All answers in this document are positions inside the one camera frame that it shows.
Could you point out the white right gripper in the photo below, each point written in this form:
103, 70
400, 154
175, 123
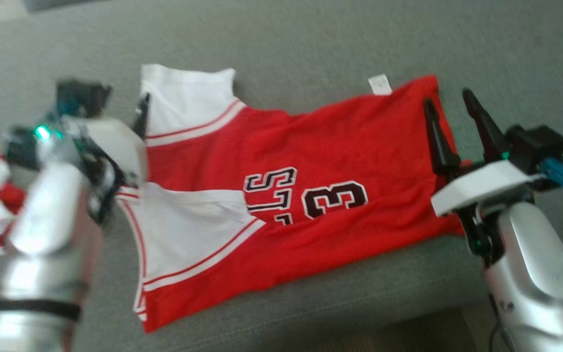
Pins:
482, 188

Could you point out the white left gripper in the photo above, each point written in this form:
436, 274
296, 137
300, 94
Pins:
115, 151

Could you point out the red white basketball jersey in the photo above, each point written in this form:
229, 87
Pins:
335, 146

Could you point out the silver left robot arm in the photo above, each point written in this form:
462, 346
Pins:
37, 264

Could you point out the grey and yellow sofa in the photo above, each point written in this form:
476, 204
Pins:
311, 39

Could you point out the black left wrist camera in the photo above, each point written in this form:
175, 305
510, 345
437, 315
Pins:
83, 98

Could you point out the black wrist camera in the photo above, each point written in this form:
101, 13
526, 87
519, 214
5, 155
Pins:
535, 144
83, 98

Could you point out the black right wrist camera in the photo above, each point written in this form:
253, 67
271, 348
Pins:
535, 144

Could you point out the blue right camera connector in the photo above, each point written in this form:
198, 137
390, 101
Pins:
562, 176

